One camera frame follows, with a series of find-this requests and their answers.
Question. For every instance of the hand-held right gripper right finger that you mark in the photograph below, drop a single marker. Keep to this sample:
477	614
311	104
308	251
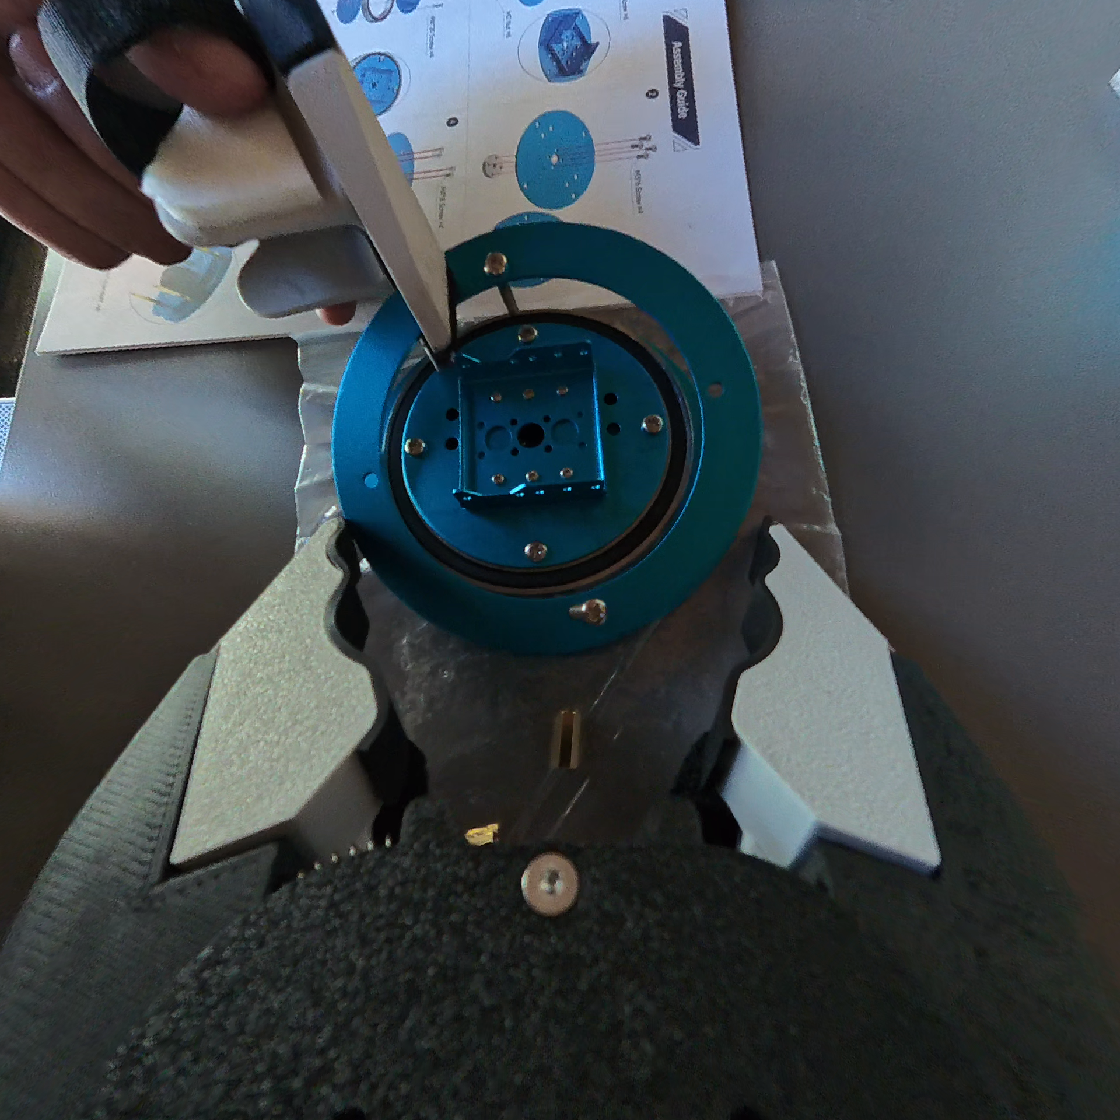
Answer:
831	719

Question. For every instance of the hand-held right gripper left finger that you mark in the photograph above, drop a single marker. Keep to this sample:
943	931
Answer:
279	701

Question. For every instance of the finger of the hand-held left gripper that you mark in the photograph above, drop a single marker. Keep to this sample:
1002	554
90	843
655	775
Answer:
368	194

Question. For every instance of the blue turntable disc with bearing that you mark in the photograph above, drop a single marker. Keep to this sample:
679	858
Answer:
568	526

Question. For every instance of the grey desk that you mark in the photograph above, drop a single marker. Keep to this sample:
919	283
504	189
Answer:
961	351

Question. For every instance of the person's left hand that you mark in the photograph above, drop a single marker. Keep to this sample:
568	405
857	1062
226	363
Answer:
70	176

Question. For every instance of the clear plastic bag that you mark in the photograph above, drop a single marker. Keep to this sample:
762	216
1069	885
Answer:
786	490

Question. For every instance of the white instruction booklet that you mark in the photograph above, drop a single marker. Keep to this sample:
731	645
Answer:
700	219

